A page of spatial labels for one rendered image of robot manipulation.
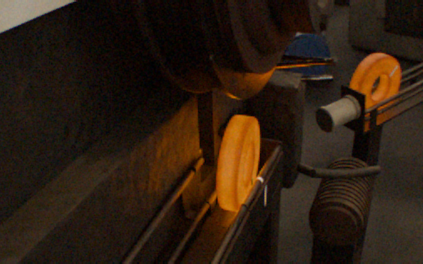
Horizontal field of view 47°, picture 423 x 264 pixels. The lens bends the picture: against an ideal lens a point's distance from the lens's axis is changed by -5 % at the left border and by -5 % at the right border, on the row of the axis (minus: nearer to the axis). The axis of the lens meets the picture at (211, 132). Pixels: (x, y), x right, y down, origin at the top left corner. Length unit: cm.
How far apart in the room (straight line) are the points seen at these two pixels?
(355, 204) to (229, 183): 43
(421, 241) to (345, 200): 82
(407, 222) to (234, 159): 130
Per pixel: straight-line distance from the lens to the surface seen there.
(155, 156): 67
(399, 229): 193
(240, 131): 77
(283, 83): 97
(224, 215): 84
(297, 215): 193
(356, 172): 115
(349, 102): 116
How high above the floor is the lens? 118
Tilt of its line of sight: 28 degrees down
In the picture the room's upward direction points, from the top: 2 degrees counter-clockwise
